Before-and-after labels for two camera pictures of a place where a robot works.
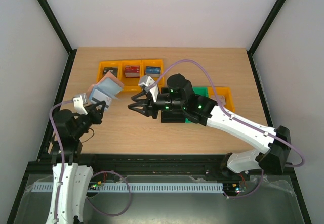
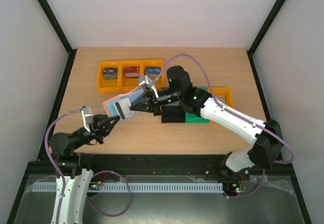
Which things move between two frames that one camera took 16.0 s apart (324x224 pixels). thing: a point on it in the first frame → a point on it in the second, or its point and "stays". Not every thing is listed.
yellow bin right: (154, 68) stays
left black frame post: (55, 25) stays
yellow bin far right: (222, 91) stays
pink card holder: (110, 84) → (109, 107)
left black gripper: (97, 115) → (100, 126)
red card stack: (132, 72) stays
